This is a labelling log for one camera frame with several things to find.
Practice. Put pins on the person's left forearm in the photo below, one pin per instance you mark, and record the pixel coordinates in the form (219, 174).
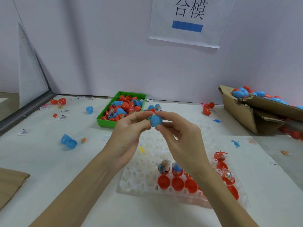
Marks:
(73, 196)

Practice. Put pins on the pile of finished eggs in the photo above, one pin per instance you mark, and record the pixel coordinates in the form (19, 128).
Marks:
(270, 96)

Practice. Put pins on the clear plastic egg tray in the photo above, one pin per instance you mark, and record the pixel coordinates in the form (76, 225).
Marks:
(137, 179)

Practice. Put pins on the person's right hand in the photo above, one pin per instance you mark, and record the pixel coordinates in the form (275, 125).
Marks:
(189, 141)

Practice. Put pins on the clear triangular panel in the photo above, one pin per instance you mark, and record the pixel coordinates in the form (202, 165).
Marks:
(32, 71)

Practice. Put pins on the white paper sign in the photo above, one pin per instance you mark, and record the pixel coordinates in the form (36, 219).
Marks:
(218, 21)

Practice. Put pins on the flat brown cardboard sheet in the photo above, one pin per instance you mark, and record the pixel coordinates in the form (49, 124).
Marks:
(12, 184)

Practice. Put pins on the person's left hand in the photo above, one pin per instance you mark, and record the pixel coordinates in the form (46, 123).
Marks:
(125, 139)

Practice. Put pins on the small capsule cluster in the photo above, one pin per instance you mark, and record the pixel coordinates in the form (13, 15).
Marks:
(154, 107)

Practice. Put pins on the small yellow toy piece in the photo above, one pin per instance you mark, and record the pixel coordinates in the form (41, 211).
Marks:
(141, 150)

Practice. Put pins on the small orange toy piece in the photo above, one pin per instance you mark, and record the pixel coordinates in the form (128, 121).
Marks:
(83, 140)
(284, 152)

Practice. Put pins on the grey metal rail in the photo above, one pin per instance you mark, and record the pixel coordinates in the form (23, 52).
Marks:
(23, 114)

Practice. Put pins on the small blue toy piece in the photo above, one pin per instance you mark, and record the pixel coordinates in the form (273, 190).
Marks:
(235, 143)

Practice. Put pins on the green plastic tray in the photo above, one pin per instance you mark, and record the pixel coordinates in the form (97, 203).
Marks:
(99, 123)

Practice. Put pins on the cardboard box of capsules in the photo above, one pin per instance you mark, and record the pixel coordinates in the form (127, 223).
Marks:
(239, 108)

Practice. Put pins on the single blue egg half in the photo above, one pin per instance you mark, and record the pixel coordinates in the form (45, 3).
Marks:
(89, 109)

